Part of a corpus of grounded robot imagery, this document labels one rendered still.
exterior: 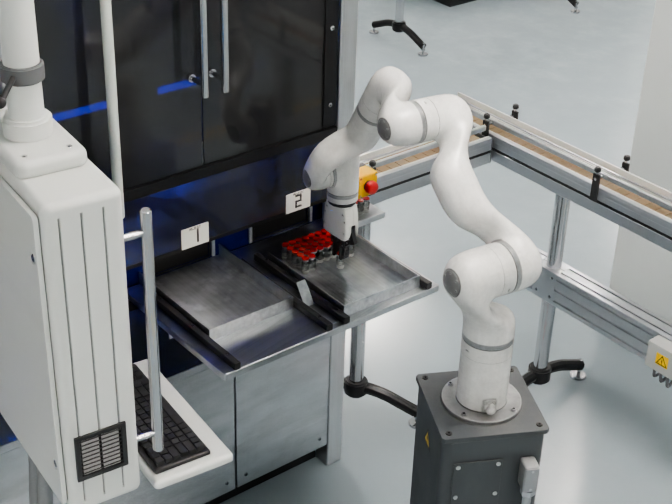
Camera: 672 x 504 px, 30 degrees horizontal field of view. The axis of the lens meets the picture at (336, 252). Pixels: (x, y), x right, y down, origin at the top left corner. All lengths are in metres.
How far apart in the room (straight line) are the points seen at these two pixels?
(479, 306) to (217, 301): 0.83
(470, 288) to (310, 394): 1.27
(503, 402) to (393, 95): 0.76
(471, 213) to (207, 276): 0.89
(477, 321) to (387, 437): 1.50
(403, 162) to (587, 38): 3.99
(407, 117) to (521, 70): 4.41
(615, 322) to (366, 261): 0.94
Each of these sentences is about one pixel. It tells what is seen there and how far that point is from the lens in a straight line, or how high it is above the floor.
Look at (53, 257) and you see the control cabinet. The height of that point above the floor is 1.44.
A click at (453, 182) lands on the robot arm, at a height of 1.39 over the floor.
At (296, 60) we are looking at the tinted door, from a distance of 3.32.
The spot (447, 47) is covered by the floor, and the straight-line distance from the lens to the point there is 7.48.
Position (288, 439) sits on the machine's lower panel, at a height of 0.19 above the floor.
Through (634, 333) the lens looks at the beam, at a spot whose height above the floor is 0.50.
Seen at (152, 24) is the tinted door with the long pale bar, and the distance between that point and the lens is 3.03.
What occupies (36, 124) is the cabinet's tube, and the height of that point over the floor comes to 1.62.
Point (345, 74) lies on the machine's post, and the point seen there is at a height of 1.36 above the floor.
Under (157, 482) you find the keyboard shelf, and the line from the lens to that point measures 2.86.
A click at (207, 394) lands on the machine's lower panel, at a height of 0.49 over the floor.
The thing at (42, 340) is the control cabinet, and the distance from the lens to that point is 2.55.
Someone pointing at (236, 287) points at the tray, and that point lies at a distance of 3.36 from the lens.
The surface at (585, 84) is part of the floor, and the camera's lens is 7.13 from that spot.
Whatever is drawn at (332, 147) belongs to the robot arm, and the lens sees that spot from 3.17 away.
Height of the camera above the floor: 2.66
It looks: 30 degrees down
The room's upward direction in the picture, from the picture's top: 2 degrees clockwise
